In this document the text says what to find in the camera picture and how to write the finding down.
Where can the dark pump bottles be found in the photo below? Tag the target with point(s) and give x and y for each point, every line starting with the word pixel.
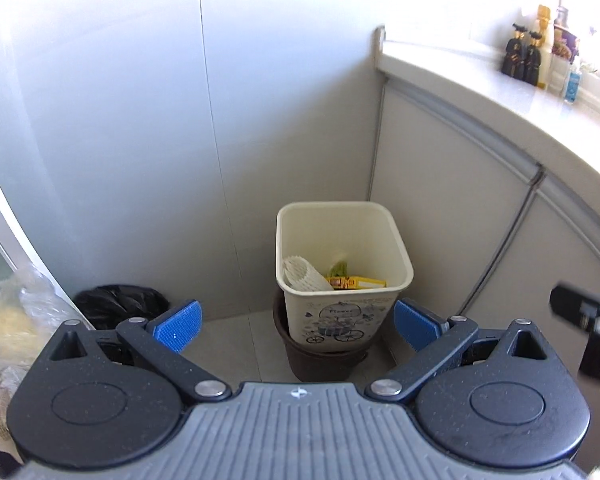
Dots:
pixel 533 59

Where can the white cabinet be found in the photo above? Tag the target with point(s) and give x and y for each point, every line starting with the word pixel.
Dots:
pixel 430 185

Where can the white container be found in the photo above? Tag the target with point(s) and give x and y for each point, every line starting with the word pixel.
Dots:
pixel 557 74

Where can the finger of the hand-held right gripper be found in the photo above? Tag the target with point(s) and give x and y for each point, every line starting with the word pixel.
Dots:
pixel 572 305

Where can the cream plastic waste bin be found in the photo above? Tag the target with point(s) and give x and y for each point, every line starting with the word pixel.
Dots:
pixel 340 320

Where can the white door frame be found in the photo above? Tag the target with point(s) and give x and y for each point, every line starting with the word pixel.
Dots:
pixel 5 220

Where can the small blue spray bottle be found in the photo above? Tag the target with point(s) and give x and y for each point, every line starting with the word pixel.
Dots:
pixel 573 84

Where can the clear plastic bag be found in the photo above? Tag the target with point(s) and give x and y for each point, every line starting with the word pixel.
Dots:
pixel 10 310

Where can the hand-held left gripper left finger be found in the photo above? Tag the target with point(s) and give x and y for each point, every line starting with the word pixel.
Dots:
pixel 177 327

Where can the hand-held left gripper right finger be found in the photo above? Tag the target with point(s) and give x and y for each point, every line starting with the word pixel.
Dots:
pixel 415 324

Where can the green crumpled wrapper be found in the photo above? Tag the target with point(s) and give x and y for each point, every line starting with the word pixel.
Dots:
pixel 338 262

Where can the white foam net sheet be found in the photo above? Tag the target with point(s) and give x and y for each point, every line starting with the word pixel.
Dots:
pixel 302 274

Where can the purple snack jar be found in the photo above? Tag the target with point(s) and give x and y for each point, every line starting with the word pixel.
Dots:
pixel 564 35

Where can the black garbage bag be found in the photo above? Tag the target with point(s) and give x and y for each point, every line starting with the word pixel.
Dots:
pixel 115 302

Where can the brown plastic bucket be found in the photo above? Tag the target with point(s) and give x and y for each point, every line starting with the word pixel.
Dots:
pixel 325 366

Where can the cream bottle with gold cap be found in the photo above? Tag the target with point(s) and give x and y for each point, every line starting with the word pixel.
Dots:
pixel 545 35

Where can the black graduate figurine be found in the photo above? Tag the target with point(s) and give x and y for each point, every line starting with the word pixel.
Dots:
pixel 513 52

